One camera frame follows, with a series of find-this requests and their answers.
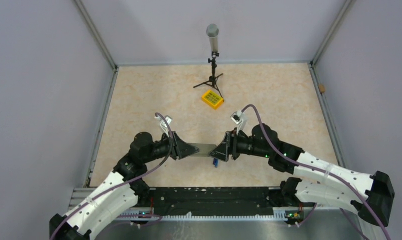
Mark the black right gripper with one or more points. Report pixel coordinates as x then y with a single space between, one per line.
229 146

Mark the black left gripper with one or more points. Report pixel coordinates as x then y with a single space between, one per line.
180 149

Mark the blue AAA battery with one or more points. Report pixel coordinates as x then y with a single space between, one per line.
215 163

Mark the white remote control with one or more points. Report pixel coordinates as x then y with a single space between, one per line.
203 149

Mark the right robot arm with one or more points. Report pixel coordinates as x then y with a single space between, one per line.
313 180

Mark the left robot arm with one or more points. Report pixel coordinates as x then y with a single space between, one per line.
121 190

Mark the yellow box with green grid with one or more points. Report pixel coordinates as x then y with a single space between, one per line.
212 99

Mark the microphone on black tripod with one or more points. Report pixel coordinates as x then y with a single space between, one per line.
212 33

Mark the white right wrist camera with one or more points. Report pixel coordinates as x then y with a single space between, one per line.
240 120

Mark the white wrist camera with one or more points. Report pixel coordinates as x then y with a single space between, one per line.
240 120
164 123

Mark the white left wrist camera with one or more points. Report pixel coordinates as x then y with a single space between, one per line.
164 123

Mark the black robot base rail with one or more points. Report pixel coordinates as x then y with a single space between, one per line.
215 201

